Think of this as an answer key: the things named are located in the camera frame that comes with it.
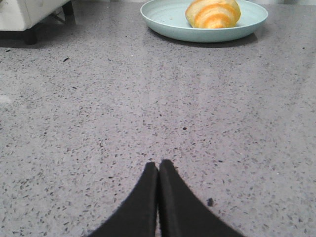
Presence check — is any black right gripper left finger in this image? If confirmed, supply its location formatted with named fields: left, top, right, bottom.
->
left=90, top=162, right=158, bottom=237

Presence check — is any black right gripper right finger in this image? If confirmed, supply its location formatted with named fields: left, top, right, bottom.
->
left=159, top=159, right=242, bottom=237

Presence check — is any croissant bread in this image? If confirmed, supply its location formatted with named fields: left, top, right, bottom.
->
left=185, top=0, right=241, bottom=29

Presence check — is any light blue plate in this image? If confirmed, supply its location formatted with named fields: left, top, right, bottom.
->
left=140, top=0, right=268, bottom=43

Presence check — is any white sofa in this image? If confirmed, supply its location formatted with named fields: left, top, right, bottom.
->
left=0, top=0, right=74, bottom=45

